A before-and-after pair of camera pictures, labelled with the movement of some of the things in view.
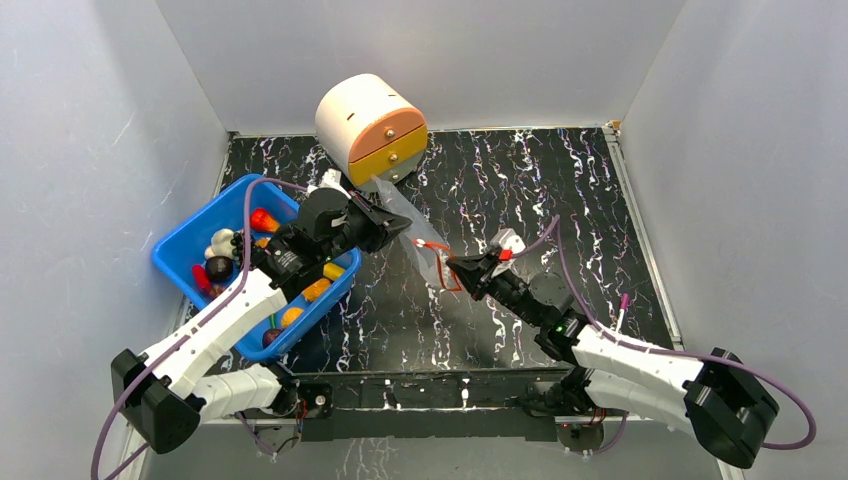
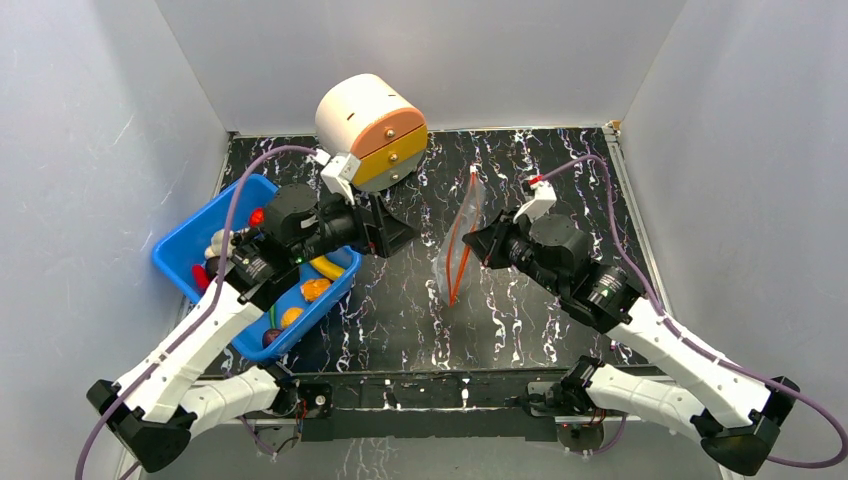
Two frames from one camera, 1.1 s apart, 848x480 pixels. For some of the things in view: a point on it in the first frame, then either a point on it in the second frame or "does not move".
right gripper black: [484, 279] to [499, 240]
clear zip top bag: [425, 237] to [465, 219]
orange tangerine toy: [314, 290] does not move
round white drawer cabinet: [366, 127] does not move
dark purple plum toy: [219, 268] does not move
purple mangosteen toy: [269, 335] does not move
